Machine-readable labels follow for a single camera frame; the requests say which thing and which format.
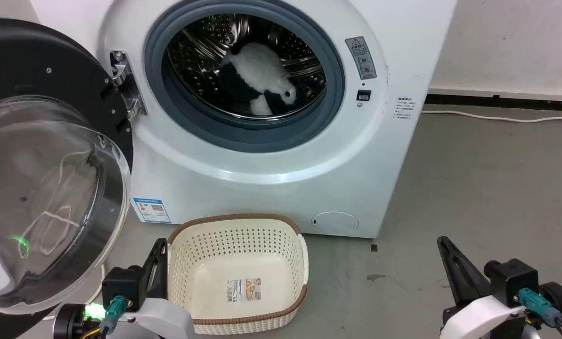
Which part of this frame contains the blue energy label sticker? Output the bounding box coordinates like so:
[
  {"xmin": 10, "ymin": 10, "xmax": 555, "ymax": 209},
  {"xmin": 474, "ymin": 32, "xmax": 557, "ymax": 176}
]
[{"xmin": 131, "ymin": 197, "xmax": 172, "ymax": 224}]

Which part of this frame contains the white front-load washing machine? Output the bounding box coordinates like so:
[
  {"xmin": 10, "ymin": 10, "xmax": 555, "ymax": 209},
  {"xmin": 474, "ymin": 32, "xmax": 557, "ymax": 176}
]
[{"xmin": 30, "ymin": 0, "xmax": 458, "ymax": 239}]

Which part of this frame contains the black and white plush panda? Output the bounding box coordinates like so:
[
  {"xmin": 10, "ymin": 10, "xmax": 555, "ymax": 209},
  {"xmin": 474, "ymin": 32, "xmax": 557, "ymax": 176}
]
[{"xmin": 217, "ymin": 41, "xmax": 305, "ymax": 116}]

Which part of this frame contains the black baseboard strip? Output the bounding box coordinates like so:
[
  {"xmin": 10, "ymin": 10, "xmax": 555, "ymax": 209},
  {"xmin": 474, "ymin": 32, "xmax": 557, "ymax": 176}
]
[{"xmin": 424, "ymin": 94, "xmax": 562, "ymax": 112}]

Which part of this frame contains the teal-plug gripper cable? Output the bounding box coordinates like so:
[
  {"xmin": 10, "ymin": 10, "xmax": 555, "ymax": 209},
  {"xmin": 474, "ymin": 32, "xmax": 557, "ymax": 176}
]
[
  {"xmin": 519, "ymin": 288, "xmax": 562, "ymax": 339},
  {"xmin": 98, "ymin": 295, "xmax": 130, "ymax": 336}
]

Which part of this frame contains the paper label with barcode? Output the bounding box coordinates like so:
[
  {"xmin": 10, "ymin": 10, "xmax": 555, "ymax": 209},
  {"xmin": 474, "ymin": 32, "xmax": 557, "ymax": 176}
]
[{"xmin": 227, "ymin": 278, "xmax": 262, "ymax": 303}]

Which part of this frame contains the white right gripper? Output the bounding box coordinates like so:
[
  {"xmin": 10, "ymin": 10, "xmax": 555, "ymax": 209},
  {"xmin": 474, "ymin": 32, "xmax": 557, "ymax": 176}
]
[{"xmin": 437, "ymin": 235, "xmax": 529, "ymax": 339}]

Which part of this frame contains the teal-plug right gripper cable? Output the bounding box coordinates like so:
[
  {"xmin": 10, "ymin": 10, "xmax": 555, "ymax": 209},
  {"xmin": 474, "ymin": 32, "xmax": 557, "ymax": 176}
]
[{"xmin": 519, "ymin": 288, "xmax": 562, "ymax": 339}]

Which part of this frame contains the cream perforated laundry basket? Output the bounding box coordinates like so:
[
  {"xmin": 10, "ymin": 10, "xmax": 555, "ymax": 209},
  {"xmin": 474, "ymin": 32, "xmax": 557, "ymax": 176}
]
[{"xmin": 167, "ymin": 214, "xmax": 309, "ymax": 335}]

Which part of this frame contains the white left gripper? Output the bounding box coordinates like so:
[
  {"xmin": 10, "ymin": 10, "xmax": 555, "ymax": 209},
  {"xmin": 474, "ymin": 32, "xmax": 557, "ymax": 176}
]
[{"xmin": 84, "ymin": 238, "xmax": 197, "ymax": 339}]

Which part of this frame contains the small text sticker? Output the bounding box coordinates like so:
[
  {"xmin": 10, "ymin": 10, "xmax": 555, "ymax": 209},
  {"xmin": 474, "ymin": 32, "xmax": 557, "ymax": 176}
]
[{"xmin": 393, "ymin": 97, "xmax": 418, "ymax": 121}]

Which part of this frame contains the round drain filter cover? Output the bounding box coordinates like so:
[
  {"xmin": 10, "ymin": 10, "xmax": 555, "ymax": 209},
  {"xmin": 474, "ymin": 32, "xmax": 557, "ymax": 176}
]
[{"xmin": 311, "ymin": 211, "xmax": 359, "ymax": 234}]

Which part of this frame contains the grey warning sticker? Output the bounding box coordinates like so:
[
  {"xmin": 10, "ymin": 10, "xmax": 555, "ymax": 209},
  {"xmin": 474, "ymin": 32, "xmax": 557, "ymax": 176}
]
[{"xmin": 345, "ymin": 36, "xmax": 377, "ymax": 80}]

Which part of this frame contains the white floor cable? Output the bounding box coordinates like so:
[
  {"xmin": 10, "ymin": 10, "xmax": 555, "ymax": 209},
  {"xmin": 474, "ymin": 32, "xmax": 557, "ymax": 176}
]
[{"xmin": 421, "ymin": 110, "xmax": 562, "ymax": 123}]

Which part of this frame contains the teal-plug left gripper cable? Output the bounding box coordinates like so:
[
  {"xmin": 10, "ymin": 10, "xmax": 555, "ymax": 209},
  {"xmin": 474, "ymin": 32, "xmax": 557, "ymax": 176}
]
[{"xmin": 98, "ymin": 295, "xmax": 130, "ymax": 336}]

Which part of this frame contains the black round glass washer door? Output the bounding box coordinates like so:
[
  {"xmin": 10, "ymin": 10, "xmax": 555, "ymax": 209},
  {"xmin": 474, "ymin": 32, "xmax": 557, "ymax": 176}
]
[{"xmin": 0, "ymin": 18, "xmax": 135, "ymax": 336}]

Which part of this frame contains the chrome door hinge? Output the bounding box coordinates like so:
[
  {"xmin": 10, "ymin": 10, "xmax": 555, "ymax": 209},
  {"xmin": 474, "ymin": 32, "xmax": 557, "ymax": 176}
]
[{"xmin": 110, "ymin": 50, "xmax": 147, "ymax": 118}]

